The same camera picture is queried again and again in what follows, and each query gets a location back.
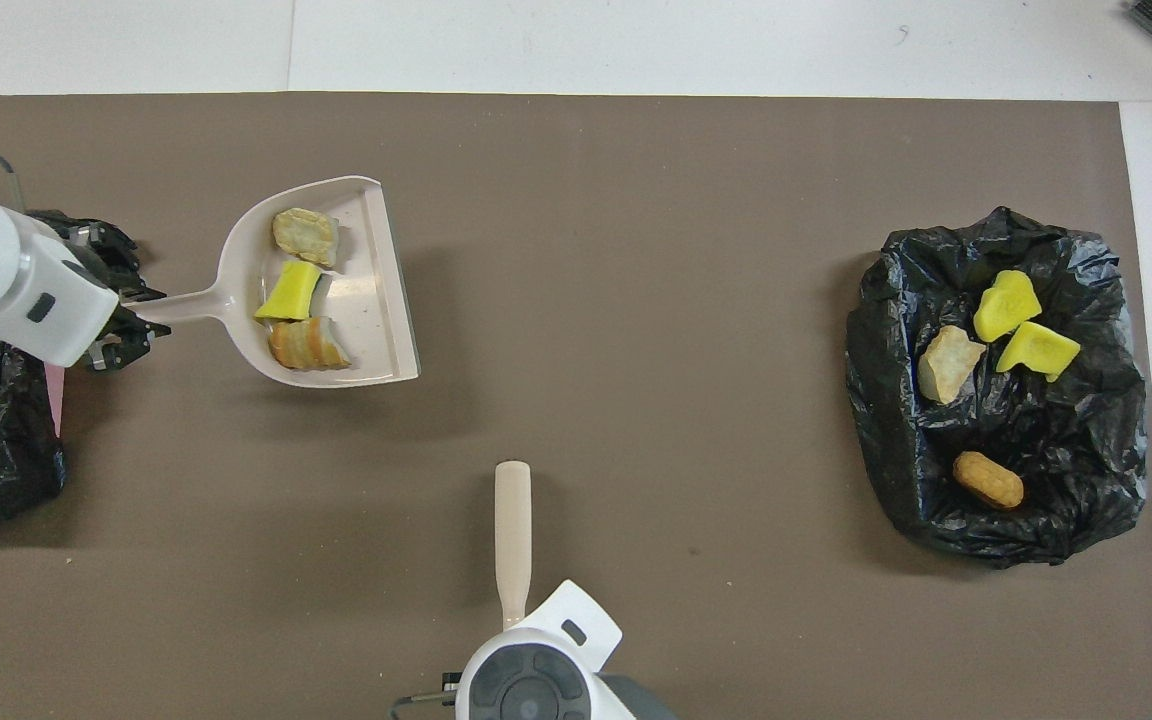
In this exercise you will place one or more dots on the yellow sponge wedge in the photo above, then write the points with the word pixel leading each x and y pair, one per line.
pixel 288 293

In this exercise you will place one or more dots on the orange striped croissant piece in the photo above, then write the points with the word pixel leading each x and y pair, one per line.
pixel 306 345

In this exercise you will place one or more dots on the pale yellow crumbly chunk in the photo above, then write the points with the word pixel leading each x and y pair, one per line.
pixel 304 236

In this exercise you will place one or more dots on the beige plastic dustpan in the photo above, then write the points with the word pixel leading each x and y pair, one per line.
pixel 376 300

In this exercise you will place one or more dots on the beige hand brush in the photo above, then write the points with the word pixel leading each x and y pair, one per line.
pixel 513 540

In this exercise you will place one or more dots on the pale stone-like chunk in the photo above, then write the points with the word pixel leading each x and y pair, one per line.
pixel 948 365

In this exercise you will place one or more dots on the brown bread nugget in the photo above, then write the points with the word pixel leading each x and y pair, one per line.
pixel 988 480

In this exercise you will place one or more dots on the small yellow sponge piece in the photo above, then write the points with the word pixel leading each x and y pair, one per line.
pixel 1006 305

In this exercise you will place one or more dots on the large yellow sponge piece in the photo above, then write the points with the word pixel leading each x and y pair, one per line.
pixel 1036 350

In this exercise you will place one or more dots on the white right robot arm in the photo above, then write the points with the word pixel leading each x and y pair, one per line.
pixel 556 620

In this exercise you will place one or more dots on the pink bin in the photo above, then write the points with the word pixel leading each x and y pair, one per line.
pixel 54 400

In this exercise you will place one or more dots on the open black trash bag bin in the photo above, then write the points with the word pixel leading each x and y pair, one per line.
pixel 1086 450

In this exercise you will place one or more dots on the brown table mat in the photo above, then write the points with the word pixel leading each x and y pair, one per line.
pixel 636 300

